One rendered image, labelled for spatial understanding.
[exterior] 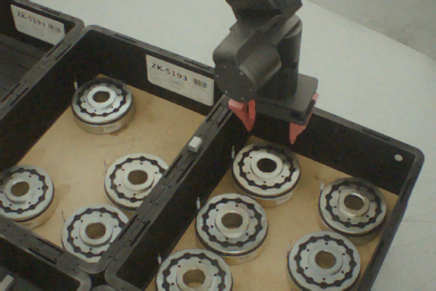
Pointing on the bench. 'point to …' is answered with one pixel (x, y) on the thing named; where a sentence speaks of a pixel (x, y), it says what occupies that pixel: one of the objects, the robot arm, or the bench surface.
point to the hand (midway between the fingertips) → (272, 130)
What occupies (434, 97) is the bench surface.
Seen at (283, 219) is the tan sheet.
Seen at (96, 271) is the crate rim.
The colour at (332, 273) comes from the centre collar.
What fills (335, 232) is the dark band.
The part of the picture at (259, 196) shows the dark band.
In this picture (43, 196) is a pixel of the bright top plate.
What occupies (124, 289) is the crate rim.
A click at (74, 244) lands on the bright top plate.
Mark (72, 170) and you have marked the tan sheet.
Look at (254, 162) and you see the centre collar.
